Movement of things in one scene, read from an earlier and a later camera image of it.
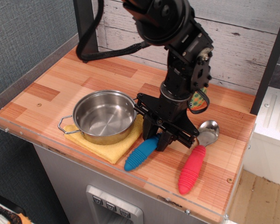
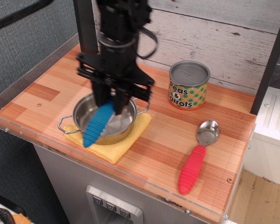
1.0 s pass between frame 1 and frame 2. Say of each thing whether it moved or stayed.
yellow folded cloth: stayed
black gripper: moved
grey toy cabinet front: stayed
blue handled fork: moved
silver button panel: stayed
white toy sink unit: stayed
